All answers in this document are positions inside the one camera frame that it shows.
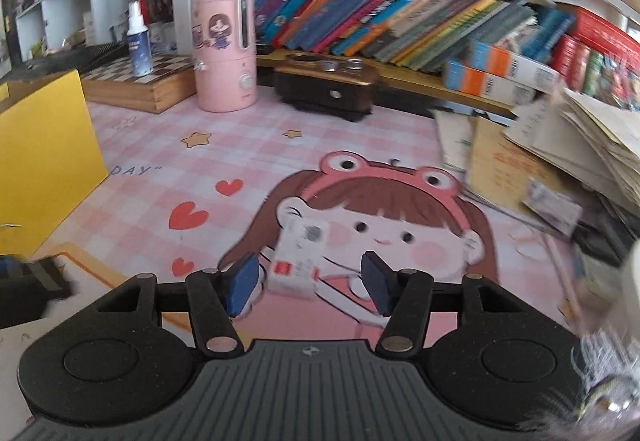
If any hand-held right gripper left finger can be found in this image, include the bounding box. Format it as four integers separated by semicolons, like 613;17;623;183
94;254;262;354

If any yellow cardboard box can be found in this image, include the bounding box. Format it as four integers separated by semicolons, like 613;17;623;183
0;70;109;258

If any white spray bottle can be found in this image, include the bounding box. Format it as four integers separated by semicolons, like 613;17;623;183
127;1;152;78

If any pile of papers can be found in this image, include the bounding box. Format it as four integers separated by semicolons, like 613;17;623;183
434;88;640;242

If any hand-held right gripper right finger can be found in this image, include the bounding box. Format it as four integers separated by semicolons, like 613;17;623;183
360;251;527;356

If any red thick book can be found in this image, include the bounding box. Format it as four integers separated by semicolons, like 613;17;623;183
570;6;640;59

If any wooden chessboard box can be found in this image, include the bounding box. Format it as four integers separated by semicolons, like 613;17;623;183
80;53;198;115

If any white pen holder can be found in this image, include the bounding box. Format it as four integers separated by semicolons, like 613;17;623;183
150;0;176;54

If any pink cartoon desk mat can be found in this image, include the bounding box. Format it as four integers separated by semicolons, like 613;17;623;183
0;93;588;422

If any dark wooden desk organizer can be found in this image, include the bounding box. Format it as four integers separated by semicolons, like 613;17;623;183
273;52;379;122

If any pink pencil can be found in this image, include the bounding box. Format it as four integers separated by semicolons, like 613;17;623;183
542;233;583;322

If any black keyboard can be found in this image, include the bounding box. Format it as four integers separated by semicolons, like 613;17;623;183
27;42;128;72

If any blurred fluffy object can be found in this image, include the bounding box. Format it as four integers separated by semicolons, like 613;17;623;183
575;321;640;441

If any colourful printed packet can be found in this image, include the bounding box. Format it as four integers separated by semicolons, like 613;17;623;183
585;51;640;112

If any pink cartoon humidifier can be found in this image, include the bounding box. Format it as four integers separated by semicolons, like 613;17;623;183
190;0;257;112

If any white charger plug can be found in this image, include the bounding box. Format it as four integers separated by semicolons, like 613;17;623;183
269;218;327;298

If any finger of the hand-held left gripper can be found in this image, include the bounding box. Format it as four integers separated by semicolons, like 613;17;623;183
0;257;72;328

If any row of leaning books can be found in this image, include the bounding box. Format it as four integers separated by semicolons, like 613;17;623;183
247;0;576;74

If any small grey packet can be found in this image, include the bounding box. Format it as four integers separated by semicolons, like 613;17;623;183
522;178;583;234

